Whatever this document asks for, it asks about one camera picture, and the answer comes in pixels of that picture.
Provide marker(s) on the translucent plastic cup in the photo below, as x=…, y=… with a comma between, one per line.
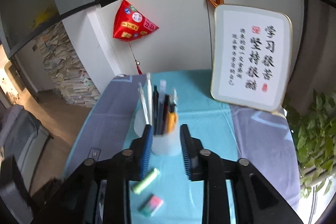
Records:
x=165, y=145

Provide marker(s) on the white pen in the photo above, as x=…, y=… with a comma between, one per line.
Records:
x=149, y=98

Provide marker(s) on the black pen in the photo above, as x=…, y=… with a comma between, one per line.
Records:
x=155, y=108

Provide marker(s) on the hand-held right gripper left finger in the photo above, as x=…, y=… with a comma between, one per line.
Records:
x=147, y=150

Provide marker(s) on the green highlighter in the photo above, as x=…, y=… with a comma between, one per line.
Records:
x=145, y=180

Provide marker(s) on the red hanging ornament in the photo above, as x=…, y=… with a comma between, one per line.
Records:
x=131, y=22

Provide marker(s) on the pink green eraser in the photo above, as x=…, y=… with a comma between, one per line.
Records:
x=151, y=204

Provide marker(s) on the blue printed tablecloth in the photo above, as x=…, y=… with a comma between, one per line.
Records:
x=210, y=124

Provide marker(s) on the framed calligraphy board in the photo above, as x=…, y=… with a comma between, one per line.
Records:
x=252, y=61

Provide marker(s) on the white cabinet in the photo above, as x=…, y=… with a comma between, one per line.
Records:
x=178, y=29

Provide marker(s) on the clear grey pen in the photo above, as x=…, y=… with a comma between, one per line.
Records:
x=143, y=103

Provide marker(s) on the yellow pen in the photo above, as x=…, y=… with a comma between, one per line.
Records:
x=172, y=120

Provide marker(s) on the tall stack of papers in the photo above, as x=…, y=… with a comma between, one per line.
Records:
x=68, y=71

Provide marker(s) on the grey sofa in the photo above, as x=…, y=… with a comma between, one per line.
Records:
x=18, y=134

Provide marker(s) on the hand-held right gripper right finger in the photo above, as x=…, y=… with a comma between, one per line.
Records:
x=185, y=153

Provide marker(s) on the green potted plant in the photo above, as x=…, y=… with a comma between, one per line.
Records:
x=315, y=134

